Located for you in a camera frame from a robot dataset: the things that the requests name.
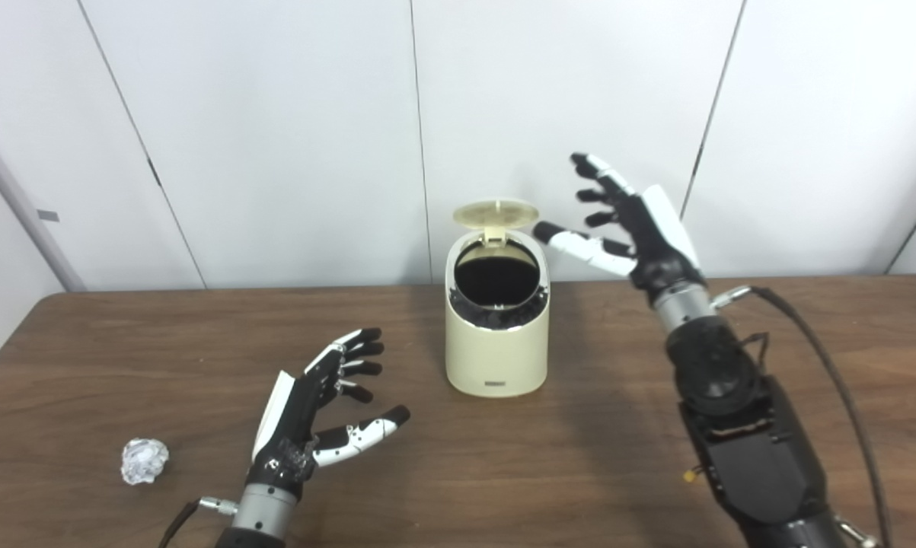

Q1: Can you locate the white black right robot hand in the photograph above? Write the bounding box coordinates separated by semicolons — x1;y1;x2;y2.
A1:
532;152;708;299

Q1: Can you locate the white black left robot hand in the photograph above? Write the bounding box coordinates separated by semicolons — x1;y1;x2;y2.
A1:
246;327;412;503

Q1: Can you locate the white paper ball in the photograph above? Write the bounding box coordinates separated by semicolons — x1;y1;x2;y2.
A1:
120;438;171;486

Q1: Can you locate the cream round bin lid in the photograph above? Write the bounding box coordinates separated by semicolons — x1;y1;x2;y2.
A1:
452;199;540;243

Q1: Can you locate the black bin liner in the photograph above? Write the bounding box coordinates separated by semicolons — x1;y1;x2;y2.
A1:
448;242;547;331

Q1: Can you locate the cream-colored bin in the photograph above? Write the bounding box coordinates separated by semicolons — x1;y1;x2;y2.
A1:
445;228;551;398

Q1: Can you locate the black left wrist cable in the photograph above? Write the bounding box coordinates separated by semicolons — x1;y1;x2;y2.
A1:
158;496;239;548

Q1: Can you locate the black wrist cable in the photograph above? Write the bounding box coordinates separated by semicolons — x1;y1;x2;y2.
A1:
713;285;894;548
158;496;239;548

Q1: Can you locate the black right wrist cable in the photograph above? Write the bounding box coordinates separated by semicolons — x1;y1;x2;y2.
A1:
713;285;894;548

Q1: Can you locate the grey wall corner post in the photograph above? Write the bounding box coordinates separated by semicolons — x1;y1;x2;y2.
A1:
0;114;87;292

